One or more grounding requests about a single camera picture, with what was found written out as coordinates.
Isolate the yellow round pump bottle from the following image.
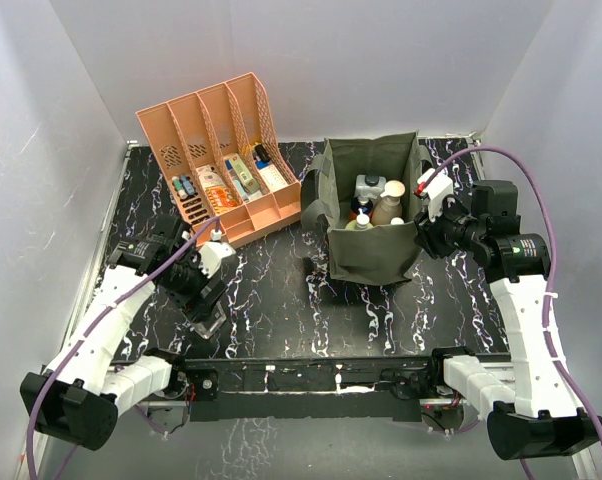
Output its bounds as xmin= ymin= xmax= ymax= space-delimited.
xmin=345 ymin=213 xmax=373 ymax=231

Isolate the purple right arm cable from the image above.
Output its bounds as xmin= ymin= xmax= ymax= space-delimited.
xmin=420 ymin=145 xmax=602 ymax=480

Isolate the orange plastic file organizer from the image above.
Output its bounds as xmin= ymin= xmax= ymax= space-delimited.
xmin=136 ymin=73 xmax=301 ymax=247

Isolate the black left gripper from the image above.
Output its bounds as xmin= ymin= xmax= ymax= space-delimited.
xmin=160 ymin=250 xmax=226 ymax=322

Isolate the white rectangular bottle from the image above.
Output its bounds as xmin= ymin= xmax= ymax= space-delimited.
xmin=354 ymin=174 xmax=387 ymax=199

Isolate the clear twin bottle pack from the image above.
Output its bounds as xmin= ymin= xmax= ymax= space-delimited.
xmin=191 ymin=303 xmax=227 ymax=340

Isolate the green white small box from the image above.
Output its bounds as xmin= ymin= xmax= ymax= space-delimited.
xmin=224 ymin=153 xmax=263 ymax=201

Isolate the black front mounting rail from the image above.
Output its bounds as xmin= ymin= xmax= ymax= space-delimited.
xmin=154 ymin=350 xmax=468 ymax=422

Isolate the small vials set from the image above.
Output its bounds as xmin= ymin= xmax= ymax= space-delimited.
xmin=172 ymin=174 xmax=197 ymax=200

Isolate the brown pump bottle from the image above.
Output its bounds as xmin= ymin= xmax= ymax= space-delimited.
xmin=371 ymin=180 xmax=406 ymax=226

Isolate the orange white snack packet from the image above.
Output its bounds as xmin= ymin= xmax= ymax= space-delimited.
xmin=196 ymin=164 xmax=239 ymax=215

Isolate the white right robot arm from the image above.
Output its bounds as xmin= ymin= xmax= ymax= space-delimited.
xmin=415 ymin=178 xmax=598 ymax=460

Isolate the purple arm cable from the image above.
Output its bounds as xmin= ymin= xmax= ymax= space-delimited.
xmin=25 ymin=215 xmax=225 ymax=480
xmin=420 ymin=145 xmax=602 ymax=480

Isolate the green canvas bag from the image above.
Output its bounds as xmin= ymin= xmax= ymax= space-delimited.
xmin=300 ymin=132 xmax=429 ymax=286

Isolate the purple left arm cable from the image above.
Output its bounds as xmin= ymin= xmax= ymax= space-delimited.
xmin=25 ymin=215 xmax=225 ymax=480

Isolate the orange blue pump bottle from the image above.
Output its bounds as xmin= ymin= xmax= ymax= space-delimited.
xmin=349 ymin=196 xmax=374 ymax=220

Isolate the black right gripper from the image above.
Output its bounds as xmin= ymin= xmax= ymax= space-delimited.
xmin=413 ymin=195 xmax=484 ymax=259

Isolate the white blue box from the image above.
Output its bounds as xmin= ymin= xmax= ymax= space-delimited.
xmin=256 ymin=161 xmax=288 ymax=192

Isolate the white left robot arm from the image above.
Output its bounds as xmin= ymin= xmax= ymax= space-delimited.
xmin=20 ymin=216 xmax=235 ymax=451

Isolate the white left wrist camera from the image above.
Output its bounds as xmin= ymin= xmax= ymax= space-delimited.
xmin=197 ymin=228 xmax=236 ymax=279

